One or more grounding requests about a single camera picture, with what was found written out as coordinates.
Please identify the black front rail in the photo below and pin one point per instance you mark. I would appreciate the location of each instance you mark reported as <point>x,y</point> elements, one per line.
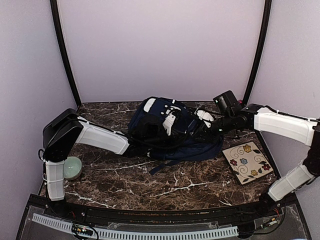
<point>92,214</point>

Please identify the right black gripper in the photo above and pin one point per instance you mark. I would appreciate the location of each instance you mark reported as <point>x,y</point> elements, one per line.
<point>205,132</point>

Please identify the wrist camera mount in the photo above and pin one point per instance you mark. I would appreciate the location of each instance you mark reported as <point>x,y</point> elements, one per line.
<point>169,120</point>
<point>204,116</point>

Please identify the white slotted cable duct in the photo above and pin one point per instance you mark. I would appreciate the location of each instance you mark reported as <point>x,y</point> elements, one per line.
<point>121,231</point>

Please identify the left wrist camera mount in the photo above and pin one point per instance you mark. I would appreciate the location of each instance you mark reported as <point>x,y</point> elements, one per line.
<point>169,120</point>

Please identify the navy blue backpack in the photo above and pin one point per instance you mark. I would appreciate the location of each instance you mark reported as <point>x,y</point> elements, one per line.
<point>146,125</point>

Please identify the floral square ceramic plate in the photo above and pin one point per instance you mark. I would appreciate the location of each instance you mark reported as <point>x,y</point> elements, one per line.
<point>248,162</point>

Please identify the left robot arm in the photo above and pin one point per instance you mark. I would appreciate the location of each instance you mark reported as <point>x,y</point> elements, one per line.
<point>68,129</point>

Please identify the left black frame post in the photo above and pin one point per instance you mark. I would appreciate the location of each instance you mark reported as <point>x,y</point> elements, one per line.
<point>63,51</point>

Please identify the small green circuit board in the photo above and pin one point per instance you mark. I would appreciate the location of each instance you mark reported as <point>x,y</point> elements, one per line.
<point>80,229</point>

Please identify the right black frame post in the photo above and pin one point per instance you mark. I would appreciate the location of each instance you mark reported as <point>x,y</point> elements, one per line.
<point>259,51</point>

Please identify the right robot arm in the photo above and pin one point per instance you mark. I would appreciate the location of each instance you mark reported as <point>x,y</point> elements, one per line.
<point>236,115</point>

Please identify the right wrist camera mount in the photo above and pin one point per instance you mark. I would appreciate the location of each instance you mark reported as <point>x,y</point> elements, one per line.
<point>204,116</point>

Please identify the black frame post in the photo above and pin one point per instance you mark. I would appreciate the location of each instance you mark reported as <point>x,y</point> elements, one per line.
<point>259,51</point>
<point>63,51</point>

